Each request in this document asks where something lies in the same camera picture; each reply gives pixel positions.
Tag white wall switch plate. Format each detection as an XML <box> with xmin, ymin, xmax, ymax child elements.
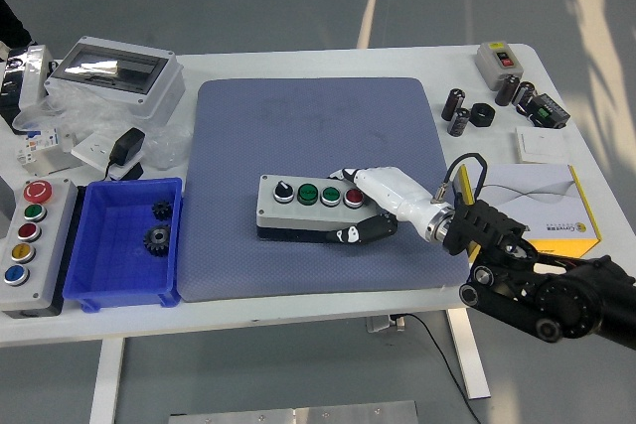
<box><xmin>514</xmin><ymin>125</ymin><xmax>571</xmax><ymax>164</ymax></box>

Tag grey enclosure with clear lid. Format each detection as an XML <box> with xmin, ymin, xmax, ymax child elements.
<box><xmin>43</xmin><ymin>36</ymin><xmax>186</xmax><ymax>120</ymax></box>

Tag yellow white cardboard box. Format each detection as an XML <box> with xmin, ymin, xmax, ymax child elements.
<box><xmin>456</xmin><ymin>163</ymin><xmax>601</xmax><ymax>260</ymax></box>

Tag white black wrapped device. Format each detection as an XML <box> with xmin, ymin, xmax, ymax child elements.
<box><xmin>0</xmin><ymin>45</ymin><xmax>56</xmax><ymax>135</ymax></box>

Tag person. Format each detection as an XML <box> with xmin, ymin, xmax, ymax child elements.
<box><xmin>0</xmin><ymin>0</ymin><xmax>34</xmax><ymax>51</ymax></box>

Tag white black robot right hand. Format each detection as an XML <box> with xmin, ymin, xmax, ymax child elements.
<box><xmin>323</xmin><ymin>165</ymin><xmax>451</xmax><ymax>245</ymax></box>

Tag blue plastic bin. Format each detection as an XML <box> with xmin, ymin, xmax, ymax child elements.
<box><xmin>63</xmin><ymin>177</ymin><xmax>184</xmax><ymax>314</ymax></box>

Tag black power adapter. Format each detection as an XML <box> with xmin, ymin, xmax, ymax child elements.
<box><xmin>102</xmin><ymin>127</ymin><xmax>147</xmax><ymax>182</ymax></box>

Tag black cable under table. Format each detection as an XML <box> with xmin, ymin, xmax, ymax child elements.
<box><xmin>397</xmin><ymin>313</ymin><xmax>483</xmax><ymax>424</ymax></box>

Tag grey metal base plate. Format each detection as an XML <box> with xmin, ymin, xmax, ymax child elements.
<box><xmin>167</xmin><ymin>399</ymin><xmax>418</xmax><ymax>424</ymax></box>

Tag grey red-black switch box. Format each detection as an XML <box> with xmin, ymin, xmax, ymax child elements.
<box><xmin>474</xmin><ymin>41</ymin><xmax>526</xmax><ymax>91</ymax></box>

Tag black cylindrical capacitor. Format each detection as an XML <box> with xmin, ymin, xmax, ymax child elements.
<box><xmin>511</xmin><ymin>80</ymin><xmax>537</xmax><ymax>115</ymax></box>
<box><xmin>494</xmin><ymin>74</ymin><xmax>521</xmax><ymax>106</ymax></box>
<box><xmin>441</xmin><ymin>87</ymin><xmax>467</xmax><ymax>122</ymax></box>
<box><xmin>446</xmin><ymin>107</ymin><xmax>471</xmax><ymax>137</ymax></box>

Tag grey metal box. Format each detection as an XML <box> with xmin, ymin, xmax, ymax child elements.
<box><xmin>0</xmin><ymin>180</ymin><xmax>15</xmax><ymax>241</ymax></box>

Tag grey five-button control box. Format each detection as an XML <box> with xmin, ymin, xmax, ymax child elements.
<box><xmin>0</xmin><ymin>178</ymin><xmax>79</xmax><ymax>319</ymax></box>

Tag large black bevel gear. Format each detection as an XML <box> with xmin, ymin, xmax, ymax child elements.
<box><xmin>142</xmin><ymin>224</ymin><xmax>174</xmax><ymax>259</ymax></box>

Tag blue-grey textured mat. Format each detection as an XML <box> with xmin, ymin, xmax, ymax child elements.
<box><xmin>176</xmin><ymin>76</ymin><xmax>471</xmax><ymax>304</ymax></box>

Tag grey bracket under table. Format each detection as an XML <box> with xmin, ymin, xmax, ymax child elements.
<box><xmin>366</xmin><ymin>313</ymin><xmax>406</xmax><ymax>334</ymax></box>

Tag white table leg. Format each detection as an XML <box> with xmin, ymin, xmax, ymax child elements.
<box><xmin>445</xmin><ymin>307</ymin><xmax>492</xmax><ymax>400</ymax></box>
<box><xmin>88</xmin><ymin>337</ymin><xmax>125</xmax><ymax>424</ymax></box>

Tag clear plastic bag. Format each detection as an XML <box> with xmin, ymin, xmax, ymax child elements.
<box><xmin>12</xmin><ymin>80</ymin><xmax>193</xmax><ymax>172</ymax></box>

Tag white wall socket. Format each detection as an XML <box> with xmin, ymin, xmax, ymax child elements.
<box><xmin>71</xmin><ymin>131</ymin><xmax>143</xmax><ymax>182</ymax></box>

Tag grey four-button control box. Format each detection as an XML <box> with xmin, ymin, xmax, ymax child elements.
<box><xmin>255</xmin><ymin>174</ymin><xmax>372</xmax><ymax>245</ymax></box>

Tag white circuit breaker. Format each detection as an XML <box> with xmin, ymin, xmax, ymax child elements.
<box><xmin>13</xmin><ymin>126</ymin><xmax>69</xmax><ymax>166</ymax></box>

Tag black hex nut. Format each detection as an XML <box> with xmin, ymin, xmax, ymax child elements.
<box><xmin>469</xmin><ymin>102</ymin><xmax>497</xmax><ymax>128</ymax></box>

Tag black module with green terminal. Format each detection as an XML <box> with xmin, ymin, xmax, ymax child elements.
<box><xmin>526</xmin><ymin>91</ymin><xmax>571</xmax><ymax>130</ymax></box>

